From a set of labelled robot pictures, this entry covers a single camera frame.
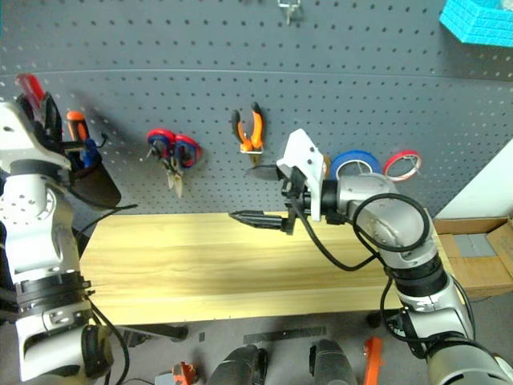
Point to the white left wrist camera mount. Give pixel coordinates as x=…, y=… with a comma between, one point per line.
x=20, y=132

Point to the black plastic cup holder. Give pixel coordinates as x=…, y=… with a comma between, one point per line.
x=98, y=188

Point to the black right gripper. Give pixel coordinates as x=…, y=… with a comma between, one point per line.
x=298, y=192

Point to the cardboard box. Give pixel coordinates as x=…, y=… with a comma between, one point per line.
x=481, y=276

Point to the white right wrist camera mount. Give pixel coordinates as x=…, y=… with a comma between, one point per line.
x=304, y=160

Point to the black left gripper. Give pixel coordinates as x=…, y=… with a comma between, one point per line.
x=56, y=144

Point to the wide metal double hook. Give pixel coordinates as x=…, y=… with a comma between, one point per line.
x=252, y=151

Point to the red tape roll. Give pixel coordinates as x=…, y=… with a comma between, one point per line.
x=401, y=154

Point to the grey metal pegboard wall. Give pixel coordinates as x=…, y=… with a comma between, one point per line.
x=256, y=80

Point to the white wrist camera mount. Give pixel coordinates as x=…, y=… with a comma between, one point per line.
x=20, y=132
x=304, y=160

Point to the dark rounded shape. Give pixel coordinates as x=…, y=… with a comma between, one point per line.
x=332, y=363
x=240, y=367

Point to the orange black pliers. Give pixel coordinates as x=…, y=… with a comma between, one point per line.
x=256, y=128

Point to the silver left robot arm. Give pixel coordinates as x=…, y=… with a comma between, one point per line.
x=36, y=240

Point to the red orange floor object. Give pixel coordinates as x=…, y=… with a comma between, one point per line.
x=184, y=373

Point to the black flat floor strip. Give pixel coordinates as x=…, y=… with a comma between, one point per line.
x=284, y=335

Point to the blue tape roll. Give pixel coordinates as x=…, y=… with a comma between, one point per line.
x=352, y=157

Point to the blue plastic basket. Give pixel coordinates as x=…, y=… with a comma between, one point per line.
x=477, y=24

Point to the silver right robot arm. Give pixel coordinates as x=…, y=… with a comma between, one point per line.
x=405, y=232

